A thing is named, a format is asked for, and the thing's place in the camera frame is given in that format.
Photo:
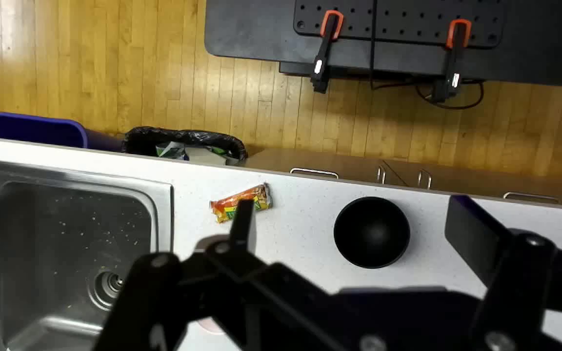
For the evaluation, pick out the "black cart platform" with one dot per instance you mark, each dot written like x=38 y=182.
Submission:
x=513 y=40

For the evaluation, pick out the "snack bar wrapper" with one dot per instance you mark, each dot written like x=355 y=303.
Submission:
x=228 y=207

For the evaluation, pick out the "wooden cabinet drawers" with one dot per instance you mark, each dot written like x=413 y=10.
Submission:
x=411 y=174

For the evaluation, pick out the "black bowl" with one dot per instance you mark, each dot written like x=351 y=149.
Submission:
x=372 y=233

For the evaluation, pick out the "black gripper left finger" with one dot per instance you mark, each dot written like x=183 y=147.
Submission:
x=163 y=295

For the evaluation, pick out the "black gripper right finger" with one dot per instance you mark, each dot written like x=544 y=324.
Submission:
x=520 y=270

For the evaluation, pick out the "black trash bag bin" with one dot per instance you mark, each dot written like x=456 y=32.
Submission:
x=177 y=143

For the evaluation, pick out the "right orange black clamp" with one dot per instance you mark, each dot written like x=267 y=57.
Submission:
x=456 y=44

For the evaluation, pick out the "blue bin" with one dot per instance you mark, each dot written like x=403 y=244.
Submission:
x=42 y=129

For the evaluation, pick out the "orange black clamp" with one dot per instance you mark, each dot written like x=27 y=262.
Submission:
x=456 y=44
x=331 y=30

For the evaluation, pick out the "left orange black clamp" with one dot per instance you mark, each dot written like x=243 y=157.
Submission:
x=331 y=30

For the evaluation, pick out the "stainless steel sink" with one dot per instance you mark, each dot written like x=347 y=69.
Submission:
x=68 y=243

